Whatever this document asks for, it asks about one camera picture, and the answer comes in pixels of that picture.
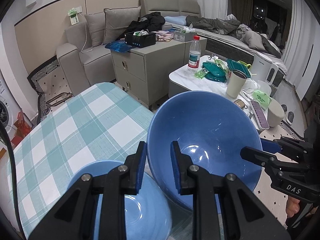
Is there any light blue bowl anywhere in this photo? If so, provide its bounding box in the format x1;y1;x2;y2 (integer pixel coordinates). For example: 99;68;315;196
67;160;172;239

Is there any person's right hand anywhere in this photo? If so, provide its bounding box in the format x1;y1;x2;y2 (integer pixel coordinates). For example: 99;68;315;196
286;196;300;218

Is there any teal checked tablecloth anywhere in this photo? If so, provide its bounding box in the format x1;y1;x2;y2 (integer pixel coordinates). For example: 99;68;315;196
14;82;153;235

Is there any white marble side table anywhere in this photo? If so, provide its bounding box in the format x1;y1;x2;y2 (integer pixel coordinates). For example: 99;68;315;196
167;55;273;131

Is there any beige tumbler cup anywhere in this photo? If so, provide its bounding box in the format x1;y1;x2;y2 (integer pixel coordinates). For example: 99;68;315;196
226;69;247;98

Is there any white electric kettle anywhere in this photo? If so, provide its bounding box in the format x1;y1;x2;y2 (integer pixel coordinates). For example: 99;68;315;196
249;52;278;85

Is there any teal plastic container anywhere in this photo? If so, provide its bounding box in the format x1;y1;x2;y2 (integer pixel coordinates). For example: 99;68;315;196
202;62;227;83

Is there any plastic water bottle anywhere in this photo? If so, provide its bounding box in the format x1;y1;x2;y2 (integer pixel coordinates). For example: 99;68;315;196
188;35;201;71

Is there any grey sofa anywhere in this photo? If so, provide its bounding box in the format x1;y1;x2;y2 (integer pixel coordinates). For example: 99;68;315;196
56;10;116;95

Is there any red cardboard box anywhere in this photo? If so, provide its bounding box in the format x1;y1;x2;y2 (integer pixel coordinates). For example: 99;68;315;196
11;110;31;148

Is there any bed with clothes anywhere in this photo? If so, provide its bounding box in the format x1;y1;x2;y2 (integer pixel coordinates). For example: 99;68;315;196
140;0;287;74

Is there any blue plastic bag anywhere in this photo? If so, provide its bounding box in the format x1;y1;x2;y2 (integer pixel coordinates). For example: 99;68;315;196
105;40;134;53

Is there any black patterned chair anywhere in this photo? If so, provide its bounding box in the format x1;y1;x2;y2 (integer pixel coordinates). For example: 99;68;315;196
27;56;73;124

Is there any black storage basket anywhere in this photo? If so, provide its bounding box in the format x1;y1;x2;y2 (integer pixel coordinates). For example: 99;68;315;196
125;32;156;48

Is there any tissue box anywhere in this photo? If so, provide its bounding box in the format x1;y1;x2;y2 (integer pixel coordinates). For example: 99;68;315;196
173;28;196;42

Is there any white washing machine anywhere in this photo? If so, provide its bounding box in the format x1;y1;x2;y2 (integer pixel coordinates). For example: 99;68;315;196
1;77;20;139

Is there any grey cushion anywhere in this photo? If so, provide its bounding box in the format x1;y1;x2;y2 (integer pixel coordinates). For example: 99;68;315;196
103;7;141;44

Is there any black cable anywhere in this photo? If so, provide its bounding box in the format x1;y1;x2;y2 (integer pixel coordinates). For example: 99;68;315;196
0;121;27;240

